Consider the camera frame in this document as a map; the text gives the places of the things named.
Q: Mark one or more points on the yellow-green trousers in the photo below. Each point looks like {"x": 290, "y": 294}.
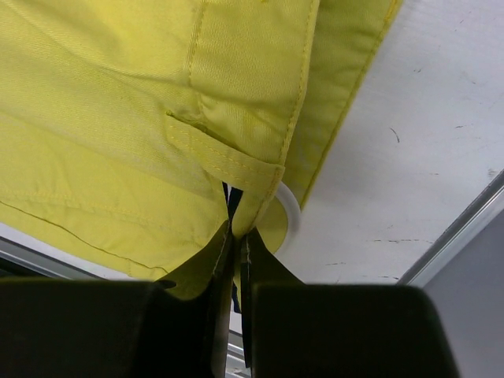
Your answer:
{"x": 122, "y": 122}

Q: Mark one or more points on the aluminium frame rail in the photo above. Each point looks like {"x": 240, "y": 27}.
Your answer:
{"x": 61, "y": 321}

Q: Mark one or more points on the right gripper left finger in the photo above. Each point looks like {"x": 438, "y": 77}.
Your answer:
{"x": 200, "y": 295}

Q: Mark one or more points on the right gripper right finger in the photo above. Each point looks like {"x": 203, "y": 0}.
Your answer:
{"x": 257, "y": 265}

